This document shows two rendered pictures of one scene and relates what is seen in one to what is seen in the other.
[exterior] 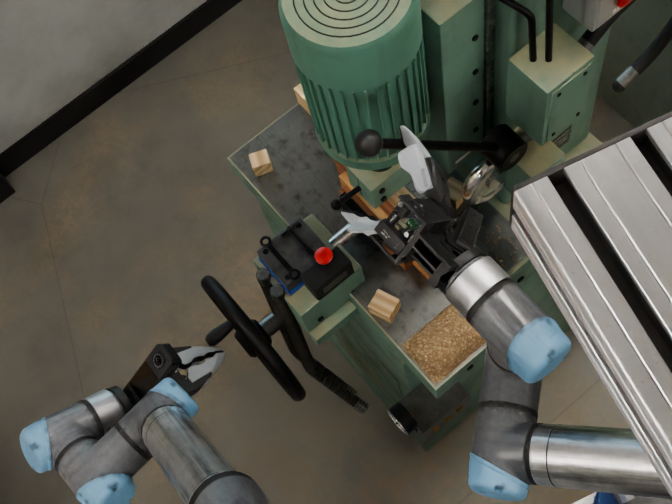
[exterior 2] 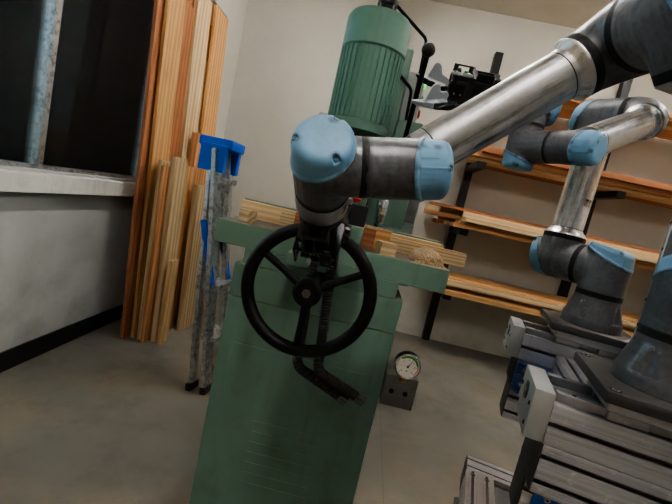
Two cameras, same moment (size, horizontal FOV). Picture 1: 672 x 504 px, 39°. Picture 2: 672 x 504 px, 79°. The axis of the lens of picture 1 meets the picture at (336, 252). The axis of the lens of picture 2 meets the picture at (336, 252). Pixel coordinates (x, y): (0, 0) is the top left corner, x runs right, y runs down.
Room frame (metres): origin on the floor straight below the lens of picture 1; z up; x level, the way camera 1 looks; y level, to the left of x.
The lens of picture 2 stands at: (0.24, 0.95, 1.01)
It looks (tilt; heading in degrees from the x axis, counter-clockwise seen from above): 7 degrees down; 294
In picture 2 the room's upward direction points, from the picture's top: 13 degrees clockwise
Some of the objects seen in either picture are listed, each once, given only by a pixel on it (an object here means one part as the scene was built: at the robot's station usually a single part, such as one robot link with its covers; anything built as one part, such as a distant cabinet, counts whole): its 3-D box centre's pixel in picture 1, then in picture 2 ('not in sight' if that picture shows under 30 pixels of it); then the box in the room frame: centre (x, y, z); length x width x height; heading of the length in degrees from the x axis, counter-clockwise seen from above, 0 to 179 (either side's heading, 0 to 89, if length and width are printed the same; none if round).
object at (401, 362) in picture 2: (404, 418); (406, 367); (0.43, -0.02, 0.65); 0.06 x 0.04 x 0.08; 21
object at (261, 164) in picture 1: (261, 162); (247, 216); (0.91, 0.08, 0.92); 0.03 x 0.03 x 0.03; 88
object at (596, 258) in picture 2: not in sight; (603, 268); (0.04, -0.40, 0.98); 0.13 x 0.12 x 0.14; 150
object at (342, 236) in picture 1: (348, 232); not in sight; (0.70, -0.03, 0.95); 0.09 x 0.07 x 0.09; 21
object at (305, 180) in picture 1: (350, 252); (331, 252); (0.70, -0.02, 0.87); 0.61 x 0.30 x 0.06; 21
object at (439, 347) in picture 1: (449, 335); (427, 255); (0.47, -0.13, 0.92); 0.14 x 0.09 x 0.04; 111
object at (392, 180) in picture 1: (392, 165); not in sight; (0.75, -0.14, 1.03); 0.14 x 0.07 x 0.09; 111
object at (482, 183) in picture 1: (491, 174); (383, 206); (0.68, -0.29, 1.02); 0.12 x 0.03 x 0.12; 111
